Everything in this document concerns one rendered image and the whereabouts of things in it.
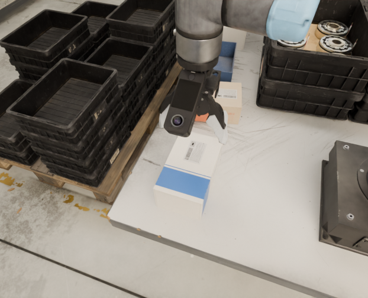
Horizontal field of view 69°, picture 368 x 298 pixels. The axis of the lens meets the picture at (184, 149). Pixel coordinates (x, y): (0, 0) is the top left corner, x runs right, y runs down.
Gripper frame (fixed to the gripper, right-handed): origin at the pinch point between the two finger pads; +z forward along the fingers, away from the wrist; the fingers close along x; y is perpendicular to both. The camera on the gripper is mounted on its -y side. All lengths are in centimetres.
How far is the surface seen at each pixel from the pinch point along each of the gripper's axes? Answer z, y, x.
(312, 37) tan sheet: 5, 64, -25
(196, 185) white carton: 9.3, -5.6, -3.4
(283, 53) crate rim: -3.8, 34.8, -15.2
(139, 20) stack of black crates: 39, 117, 72
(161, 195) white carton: 11.3, -9.8, 3.9
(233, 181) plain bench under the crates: 18.3, 4.2, -11.3
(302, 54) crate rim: -4.4, 35.3, -20.2
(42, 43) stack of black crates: 39, 74, 114
